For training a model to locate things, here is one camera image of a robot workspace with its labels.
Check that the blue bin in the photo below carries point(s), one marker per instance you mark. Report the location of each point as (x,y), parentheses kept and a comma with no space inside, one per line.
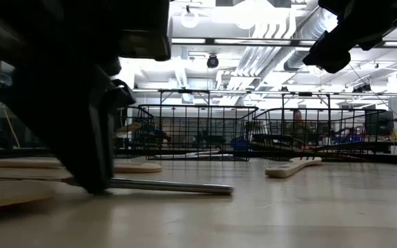
(240,144)

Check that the wooden slotted spatula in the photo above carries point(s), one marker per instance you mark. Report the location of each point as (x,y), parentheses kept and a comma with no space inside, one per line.
(140,167)

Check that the wooden forked spatula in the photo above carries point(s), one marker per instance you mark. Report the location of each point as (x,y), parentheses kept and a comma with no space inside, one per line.
(288,168)

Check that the black monitor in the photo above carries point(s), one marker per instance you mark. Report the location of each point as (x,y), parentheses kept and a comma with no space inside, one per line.
(379,124)

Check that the black spotlight cluster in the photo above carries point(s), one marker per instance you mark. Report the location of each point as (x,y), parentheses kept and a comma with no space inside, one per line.
(362,88)

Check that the wooden turner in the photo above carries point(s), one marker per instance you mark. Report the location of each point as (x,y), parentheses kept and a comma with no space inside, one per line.
(9,194)

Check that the silver table knife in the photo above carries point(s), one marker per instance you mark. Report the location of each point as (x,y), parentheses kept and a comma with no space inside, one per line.
(202,152)
(171,186)
(198,157)

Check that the person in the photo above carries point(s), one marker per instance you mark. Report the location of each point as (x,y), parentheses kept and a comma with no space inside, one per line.
(298,120)

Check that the black round ceiling device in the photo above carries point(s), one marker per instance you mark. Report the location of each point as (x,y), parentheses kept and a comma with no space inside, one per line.
(212,61)

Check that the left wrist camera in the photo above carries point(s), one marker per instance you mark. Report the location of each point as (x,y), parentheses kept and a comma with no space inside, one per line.
(145,46)

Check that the wooden spoon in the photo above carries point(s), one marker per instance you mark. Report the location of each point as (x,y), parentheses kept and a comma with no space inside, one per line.
(131,126)

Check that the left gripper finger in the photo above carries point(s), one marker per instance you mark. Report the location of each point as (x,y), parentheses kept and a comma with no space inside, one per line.
(88,144)
(122,96)

